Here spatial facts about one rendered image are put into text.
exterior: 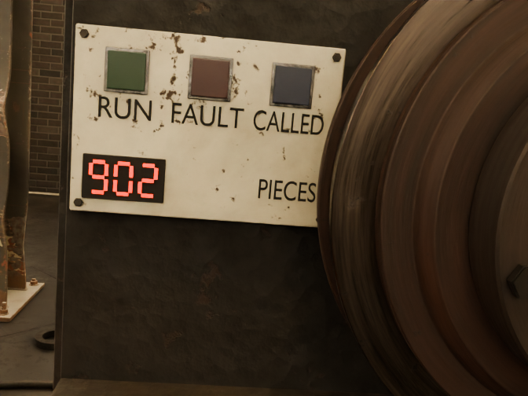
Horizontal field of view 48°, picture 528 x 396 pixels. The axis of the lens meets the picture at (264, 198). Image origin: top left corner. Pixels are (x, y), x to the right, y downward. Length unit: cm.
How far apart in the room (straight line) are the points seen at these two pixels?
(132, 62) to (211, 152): 11
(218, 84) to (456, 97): 23
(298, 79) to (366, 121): 14
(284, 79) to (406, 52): 15
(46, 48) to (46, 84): 38
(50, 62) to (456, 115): 646
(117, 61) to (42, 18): 629
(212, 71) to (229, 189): 12
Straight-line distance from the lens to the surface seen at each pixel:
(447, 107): 46
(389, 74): 47
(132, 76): 58
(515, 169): 41
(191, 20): 61
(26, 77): 346
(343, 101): 53
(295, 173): 59
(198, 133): 58
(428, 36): 48
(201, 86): 58
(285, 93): 58
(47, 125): 683
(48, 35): 684
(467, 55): 47
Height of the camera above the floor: 118
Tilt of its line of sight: 9 degrees down
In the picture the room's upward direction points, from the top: 5 degrees clockwise
